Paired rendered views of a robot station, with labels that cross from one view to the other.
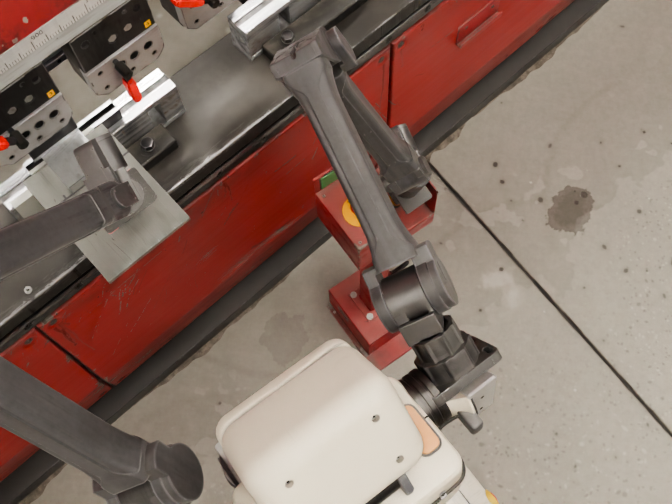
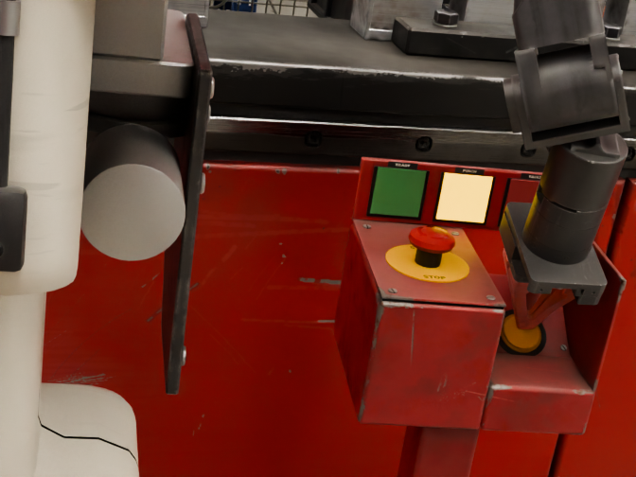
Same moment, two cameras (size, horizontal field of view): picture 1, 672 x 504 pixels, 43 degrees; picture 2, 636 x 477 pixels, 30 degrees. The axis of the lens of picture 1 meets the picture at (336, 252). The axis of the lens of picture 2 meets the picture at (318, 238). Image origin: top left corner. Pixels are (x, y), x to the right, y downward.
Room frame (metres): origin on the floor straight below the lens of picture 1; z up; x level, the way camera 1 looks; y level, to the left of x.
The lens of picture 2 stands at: (-0.17, -0.28, 1.18)
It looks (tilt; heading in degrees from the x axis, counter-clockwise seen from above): 23 degrees down; 20
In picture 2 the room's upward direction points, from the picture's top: 9 degrees clockwise
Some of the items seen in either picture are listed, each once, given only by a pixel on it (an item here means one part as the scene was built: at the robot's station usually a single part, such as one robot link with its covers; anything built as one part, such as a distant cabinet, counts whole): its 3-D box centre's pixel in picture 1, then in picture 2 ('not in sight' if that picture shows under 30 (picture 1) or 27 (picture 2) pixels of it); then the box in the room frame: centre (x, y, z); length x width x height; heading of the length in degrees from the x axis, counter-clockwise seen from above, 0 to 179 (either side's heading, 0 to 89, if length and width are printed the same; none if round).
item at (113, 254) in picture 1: (105, 200); not in sight; (0.69, 0.40, 1.00); 0.26 x 0.18 x 0.01; 38
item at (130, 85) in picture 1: (127, 81); not in sight; (0.86, 0.33, 1.12); 0.04 x 0.02 x 0.10; 38
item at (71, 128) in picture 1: (48, 133); not in sight; (0.81, 0.50, 1.05); 0.10 x 0.02 x 0.10; 128
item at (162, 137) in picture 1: (109, 180); not in sight; (0.79, 0.43, 0.89); 0.30 x 0.05 x 0.03; 128
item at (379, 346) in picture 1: (379, 313); not in sight; (0.74, -0.11, 0.06); 0.25 x 0.20 x 0.12; 30
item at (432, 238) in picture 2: not in sight; (430, 251); (0.73, -0.06, 0.79); 0.04 x 0.04 x 0.04
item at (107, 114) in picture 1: (73, 140); not in sight; (0.83, 0.47, 0.98); 0.20 x 0.03 x 0.03; 128
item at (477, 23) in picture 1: (480, 21); not in sight; (1.31, -0.41, 0.58); 0.15 x 0.02 x 0.07; 128
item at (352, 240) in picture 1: (375, 201); (470, 293); (0.76, -0.09, 0.75); 0.20 x 0.16 x 0.18; 120
